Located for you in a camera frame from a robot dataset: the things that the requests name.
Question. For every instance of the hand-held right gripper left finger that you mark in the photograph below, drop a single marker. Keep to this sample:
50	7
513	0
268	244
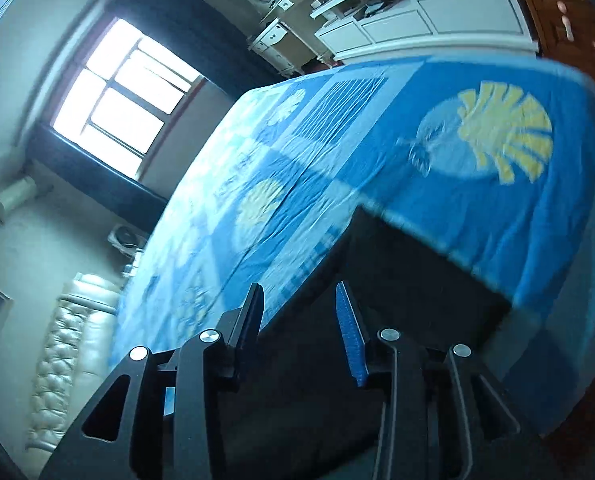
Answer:
250	321

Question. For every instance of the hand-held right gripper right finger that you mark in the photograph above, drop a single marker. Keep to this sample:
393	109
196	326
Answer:
350	331

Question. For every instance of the black pants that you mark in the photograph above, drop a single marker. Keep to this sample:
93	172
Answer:
407	280

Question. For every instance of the white fan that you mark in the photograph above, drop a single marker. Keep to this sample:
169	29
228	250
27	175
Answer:
125	239

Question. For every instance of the tufted leather headboard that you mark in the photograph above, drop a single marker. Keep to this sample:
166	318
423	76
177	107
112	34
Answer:
62	360

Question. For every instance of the blue leaf-print bed sheet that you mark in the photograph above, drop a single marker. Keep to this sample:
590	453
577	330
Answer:
377	135

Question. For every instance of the dark blue curtain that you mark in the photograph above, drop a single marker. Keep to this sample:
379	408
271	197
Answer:
92	175
187	25

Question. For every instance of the window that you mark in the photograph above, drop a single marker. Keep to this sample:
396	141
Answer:
122	100

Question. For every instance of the white cylindrical container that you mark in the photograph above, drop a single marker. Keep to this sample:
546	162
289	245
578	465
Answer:
14	198

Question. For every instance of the white dressing table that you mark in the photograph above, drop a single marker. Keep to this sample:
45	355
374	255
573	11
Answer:
277	36

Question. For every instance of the white TV cabinet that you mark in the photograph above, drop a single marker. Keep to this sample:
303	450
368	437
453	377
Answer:
427	15

